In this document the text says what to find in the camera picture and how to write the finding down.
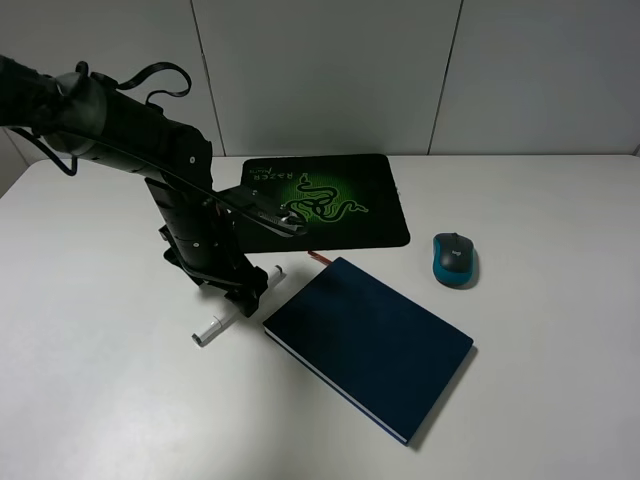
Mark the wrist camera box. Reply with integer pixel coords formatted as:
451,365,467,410
212,185,307,237

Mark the black camera cable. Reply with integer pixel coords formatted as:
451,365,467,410
9,124,236,211

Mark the black flat ribbon cable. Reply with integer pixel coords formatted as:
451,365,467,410
117,61,192,106

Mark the red bookmark ribbon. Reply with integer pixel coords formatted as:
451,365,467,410
307,251,332,266

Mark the white marker pen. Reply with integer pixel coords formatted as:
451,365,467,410
191,265,286,348

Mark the black green Razer mouse pad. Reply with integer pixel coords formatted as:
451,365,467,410
235,154,410,253

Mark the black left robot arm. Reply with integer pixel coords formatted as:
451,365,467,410
1,57,267,316

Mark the teal and grey computer mouse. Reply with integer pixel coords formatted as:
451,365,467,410
432,232,477,288

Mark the dark blue notebook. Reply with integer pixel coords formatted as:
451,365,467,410
263,258,474,444

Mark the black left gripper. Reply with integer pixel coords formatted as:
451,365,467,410
145,178,268,317

